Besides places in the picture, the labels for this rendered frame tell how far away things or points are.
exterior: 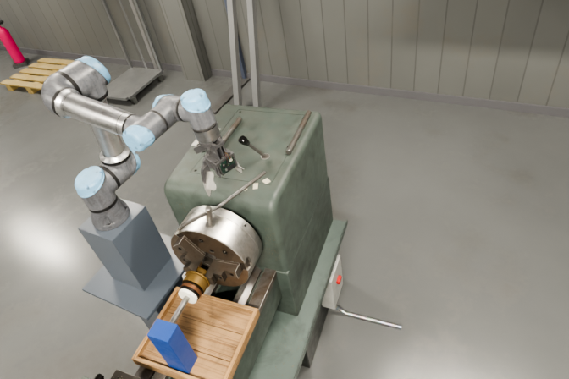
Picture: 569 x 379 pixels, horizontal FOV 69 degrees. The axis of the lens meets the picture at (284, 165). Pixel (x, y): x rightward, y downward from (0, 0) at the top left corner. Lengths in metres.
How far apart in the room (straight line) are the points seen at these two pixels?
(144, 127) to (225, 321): 0.79
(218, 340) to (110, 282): 0.72
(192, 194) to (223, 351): 0.56
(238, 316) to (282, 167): 0.58
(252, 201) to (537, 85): 3.05
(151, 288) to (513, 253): 2.14
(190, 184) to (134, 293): 0.64
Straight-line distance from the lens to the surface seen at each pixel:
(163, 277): 2.02
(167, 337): 1.41
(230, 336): 1.60
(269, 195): 1.46
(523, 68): 4.00
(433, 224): 3.03
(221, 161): 1.28
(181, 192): 1.62
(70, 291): 3.31
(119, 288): 2.09
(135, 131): 1.20
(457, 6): 3.81
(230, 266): 1.48
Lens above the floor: 2.26
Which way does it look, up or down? 40 degrees down
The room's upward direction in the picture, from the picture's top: 11 degrees counter-clockwise
